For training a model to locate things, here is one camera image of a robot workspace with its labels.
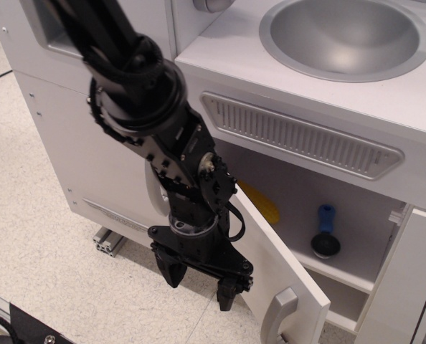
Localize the silver sink bowl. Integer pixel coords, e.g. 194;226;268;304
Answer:
259;1;426;82

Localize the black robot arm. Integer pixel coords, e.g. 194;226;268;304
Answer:
47;1;253;311

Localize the blue handled toy utensil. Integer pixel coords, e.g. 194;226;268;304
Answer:
311;204;341;259

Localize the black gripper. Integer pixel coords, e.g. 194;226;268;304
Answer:
148;211;253;311

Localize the black braided base cable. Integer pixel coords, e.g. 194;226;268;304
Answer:
0;310;27;344

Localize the yellow toy corn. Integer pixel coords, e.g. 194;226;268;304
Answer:
238;181;280;224

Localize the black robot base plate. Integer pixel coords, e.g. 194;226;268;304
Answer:
9;303;72;344

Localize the white cabinet door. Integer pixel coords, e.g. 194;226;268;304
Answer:
231;190;331;343

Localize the grey cabinet door handle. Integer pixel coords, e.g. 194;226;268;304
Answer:
260;287;298;344

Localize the white toy kitchen cabinet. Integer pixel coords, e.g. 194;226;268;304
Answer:
0;1;426;343

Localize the grey left door handle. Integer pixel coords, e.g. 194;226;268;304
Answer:
144;161;169;216

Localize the silver decorative trim strip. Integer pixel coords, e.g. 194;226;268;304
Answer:
83;198;149;233

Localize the aluminium extrusion bar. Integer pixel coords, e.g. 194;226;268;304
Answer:
93;226;127;257

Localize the grey vent panel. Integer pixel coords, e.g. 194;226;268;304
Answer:
200;92;404;180

